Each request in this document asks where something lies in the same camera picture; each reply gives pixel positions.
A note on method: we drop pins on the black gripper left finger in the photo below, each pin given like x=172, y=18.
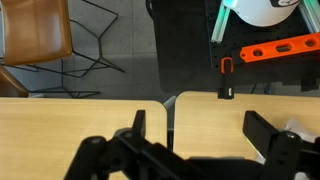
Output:
x=139, y=124

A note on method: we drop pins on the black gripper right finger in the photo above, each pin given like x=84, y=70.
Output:
x=259, y=132

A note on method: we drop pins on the clear plastic bag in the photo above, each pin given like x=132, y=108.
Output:
x=294, y=126

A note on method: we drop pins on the black pegboard robot base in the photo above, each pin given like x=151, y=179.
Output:
x=233, y=43

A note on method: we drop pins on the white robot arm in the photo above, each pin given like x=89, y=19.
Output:
x=203, y=124

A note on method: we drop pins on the black orange clamp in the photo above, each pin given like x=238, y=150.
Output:
x=226, y=69

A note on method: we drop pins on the orange spirit level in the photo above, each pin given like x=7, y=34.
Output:
x=281, y=48

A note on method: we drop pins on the brown leather chair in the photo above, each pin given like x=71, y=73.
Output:
x=37, y=31

